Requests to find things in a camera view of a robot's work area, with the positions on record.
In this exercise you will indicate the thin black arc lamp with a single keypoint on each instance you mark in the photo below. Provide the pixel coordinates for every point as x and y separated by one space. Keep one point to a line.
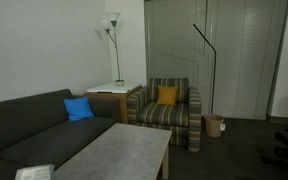
214 66

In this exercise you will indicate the white paper on table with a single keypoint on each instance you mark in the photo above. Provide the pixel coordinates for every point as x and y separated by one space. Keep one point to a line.
35 172

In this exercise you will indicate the dark grey fabric sofa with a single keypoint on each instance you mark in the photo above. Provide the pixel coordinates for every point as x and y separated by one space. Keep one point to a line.
34 133

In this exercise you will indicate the small white wall tag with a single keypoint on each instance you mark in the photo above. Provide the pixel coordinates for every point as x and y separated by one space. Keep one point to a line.
222 127

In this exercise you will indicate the blue throw pillow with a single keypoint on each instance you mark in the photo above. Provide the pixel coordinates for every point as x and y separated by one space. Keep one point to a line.
78 109

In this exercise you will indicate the wooden side table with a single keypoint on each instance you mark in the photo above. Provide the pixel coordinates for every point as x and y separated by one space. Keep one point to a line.
117 103

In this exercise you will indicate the woven waste basket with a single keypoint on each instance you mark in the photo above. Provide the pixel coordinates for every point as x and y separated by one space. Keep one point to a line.
214 125

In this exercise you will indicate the striped armchair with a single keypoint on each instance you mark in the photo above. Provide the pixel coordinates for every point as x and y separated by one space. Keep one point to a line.
165 115

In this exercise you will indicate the grey vertical blinds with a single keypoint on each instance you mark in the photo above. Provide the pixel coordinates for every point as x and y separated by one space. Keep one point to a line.
244 56

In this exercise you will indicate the white two-shade floor lamp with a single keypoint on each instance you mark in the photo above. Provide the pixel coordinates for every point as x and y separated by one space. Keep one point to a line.
113 20

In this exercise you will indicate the yellow cushion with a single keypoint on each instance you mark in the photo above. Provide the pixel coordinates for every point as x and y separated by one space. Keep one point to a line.
166 95

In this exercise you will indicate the small pale bowl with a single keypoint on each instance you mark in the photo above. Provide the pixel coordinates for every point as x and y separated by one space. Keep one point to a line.
119 82

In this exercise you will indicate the white flat board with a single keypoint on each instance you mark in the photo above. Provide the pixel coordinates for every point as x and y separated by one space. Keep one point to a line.
112 88

